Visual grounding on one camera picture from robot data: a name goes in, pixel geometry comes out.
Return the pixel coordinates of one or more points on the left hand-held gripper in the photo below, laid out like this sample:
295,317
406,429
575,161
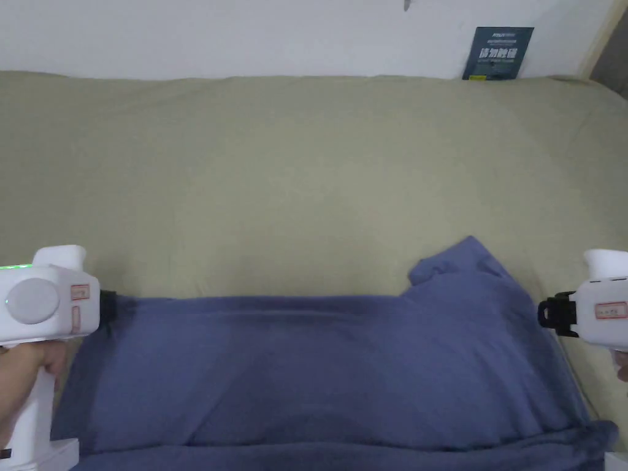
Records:
44,304

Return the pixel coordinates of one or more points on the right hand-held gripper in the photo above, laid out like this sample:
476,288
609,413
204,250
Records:
601,314

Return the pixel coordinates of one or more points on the dark blue shirt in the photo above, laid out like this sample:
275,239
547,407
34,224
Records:
314,382

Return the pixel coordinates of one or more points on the person's right hand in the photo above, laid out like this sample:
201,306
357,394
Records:
623,368

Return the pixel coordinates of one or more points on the person's left hand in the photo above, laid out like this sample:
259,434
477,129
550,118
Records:
24,378

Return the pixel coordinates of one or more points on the bed with pale green sheet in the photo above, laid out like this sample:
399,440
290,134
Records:
274,186

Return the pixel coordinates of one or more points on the dark blue printed card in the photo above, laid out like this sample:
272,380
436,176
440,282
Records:
498,53

